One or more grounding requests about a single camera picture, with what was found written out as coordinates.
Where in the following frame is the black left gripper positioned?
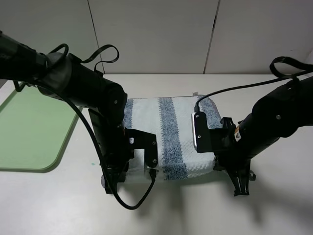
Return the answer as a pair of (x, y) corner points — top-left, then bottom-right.
(88, 107), (135, 195)

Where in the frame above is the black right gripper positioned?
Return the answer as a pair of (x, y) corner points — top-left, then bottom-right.
(209, 117), (256, 196)

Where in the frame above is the blue white striped towel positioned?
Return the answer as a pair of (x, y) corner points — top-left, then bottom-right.
(124, 95), (214, 182)

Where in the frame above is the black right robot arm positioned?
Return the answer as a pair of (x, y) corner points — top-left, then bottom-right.
(210, 77), (313, 196)

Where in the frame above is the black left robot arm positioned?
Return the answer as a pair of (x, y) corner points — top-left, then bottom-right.
(0, 34), (132, 194)

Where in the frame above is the green plastic tray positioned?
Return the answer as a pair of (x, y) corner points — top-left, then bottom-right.
(0, 81), (78, 173)

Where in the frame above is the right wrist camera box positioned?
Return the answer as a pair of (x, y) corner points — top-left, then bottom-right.
(191, 112), (212, 153)

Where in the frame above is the black right camera cable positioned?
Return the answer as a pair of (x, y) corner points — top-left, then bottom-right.
(194, 56), (313, 113)

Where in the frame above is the black camera cable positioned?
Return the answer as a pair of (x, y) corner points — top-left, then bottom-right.
(12, 43), (158, 210)
(194, 56), (313, 113)

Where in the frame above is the black left camera cable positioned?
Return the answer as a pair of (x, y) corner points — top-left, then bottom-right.
(12, 43), (158, 210)

